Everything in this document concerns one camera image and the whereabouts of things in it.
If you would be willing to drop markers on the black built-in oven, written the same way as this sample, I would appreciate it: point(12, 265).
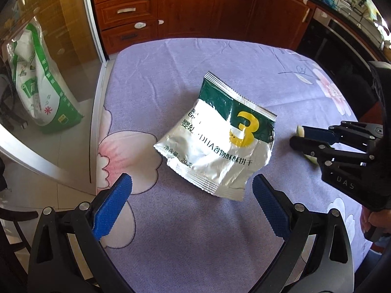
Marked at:
point(339, 58)

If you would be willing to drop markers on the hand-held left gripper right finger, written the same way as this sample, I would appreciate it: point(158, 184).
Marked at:
point(270, 207)

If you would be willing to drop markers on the green and white rice bag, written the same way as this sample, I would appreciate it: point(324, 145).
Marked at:
point(39, 91)

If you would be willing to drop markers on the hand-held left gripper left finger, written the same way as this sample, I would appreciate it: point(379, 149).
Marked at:
point(113, 207)

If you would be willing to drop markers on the white vegetable scrap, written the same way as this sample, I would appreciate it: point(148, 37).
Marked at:
point(301, 131)

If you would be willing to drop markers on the purple floral tablecloth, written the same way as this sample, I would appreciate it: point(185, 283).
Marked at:
point(171, 97)

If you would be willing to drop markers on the person's right hand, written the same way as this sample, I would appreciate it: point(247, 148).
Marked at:
point(375, 219)

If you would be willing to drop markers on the light wooden cabinet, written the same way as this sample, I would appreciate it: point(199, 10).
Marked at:
point(70, 15)

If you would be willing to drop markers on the blue plastic item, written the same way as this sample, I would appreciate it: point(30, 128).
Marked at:
point(326, 0)

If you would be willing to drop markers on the sliding glass door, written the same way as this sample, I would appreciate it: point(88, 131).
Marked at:
point(45, 158)

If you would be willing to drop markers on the green and silver snack packet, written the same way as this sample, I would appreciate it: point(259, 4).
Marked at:
point(213, 146)

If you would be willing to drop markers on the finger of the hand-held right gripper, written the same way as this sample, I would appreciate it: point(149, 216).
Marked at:
point(317, 134)
point(305, 145)

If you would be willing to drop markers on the red-brown kitchen cabinet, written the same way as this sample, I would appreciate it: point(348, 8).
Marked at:
point(232, 9)

